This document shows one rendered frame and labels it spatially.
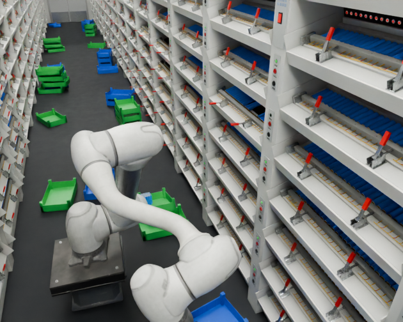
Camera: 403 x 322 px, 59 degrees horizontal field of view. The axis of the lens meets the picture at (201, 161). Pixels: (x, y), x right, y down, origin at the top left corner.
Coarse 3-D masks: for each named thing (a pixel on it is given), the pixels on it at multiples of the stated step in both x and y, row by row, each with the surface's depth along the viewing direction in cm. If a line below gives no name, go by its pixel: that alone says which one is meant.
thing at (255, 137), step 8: (224, 80) 189; (208, 88) 188; (216, 88) 189; (224, 88) 189; (216, 96) 188; (216, 104) 181; (224, 112) 173; (232, 112) 169; (232, 120) 165; (240, 120) 162; (240, 128) 159; (248, 128) 154; (248, 136) 152; (256, 136) 148; (256, 144) 147
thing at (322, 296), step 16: (272, 224) 150; (272, 240) 150; (288, 240) 147; (288, 256) 138; (304, 256) 136; (288, 272) 138; (304, 272) 134; (320, 272) 129; (304, 288) 129; (320, 288) 126; (336, 288) 123; (320, 304) 122; (336, 304) 115; (336, 320) 117; (352, 320) 115
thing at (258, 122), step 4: (220, 92) 186; (224, 92) 184; (224, 96) 183; (228, 96) 178; (232, 100) 174; (228, 104) 175; (232, 104) 174; (236, 104) 170; (240, 104) 169; (232, 108) 171; (240, 108) 166; (244, 108) 164; (240, 112) 165; (244, 112) 162; (248, 112) 160; (248, 116) 159; (252, 116) 156; (256, 120) 153; (256, 124) 153; (260, 124) 150; (256, 128) 151; (260, 132) 147
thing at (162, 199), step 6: (138, 192) 255; (156, 192) 259; (162, 192) 260; (156, 198) 260; (162, 198) 261; (168, 198) 251; (174, 198) 233; (156, 204) 248; (162, 204) 231; (168, 204) 232; (174, 204) 234; (168, 210) 233
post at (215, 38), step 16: (208, 0) 169; (224, 0) 169; (208, 16) 172; (208, 32) 175; (208, 48) 179; (208, 64) 183; (208, 80) 187; (208, 96) 191; (208, 112) 195; (208, 144) 205; (208, 176) 216; (208, 192) 221; (208, 224) 234
